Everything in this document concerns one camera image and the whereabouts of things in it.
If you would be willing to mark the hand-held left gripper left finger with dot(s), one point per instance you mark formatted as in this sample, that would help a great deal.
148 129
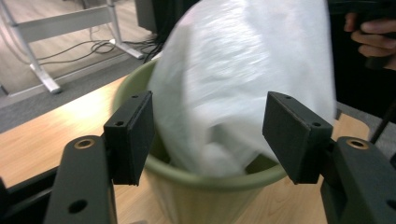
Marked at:
130 140

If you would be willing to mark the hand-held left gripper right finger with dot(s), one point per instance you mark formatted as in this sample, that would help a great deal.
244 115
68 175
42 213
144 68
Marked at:
292 140

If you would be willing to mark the white plastic bag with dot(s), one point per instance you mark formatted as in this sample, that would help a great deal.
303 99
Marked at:
236 77

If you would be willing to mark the green plastic bin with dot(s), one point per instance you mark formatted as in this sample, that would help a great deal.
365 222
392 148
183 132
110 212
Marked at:
202 199

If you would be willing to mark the white metal-frame desk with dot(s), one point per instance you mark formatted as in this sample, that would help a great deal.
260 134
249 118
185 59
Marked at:
62 25

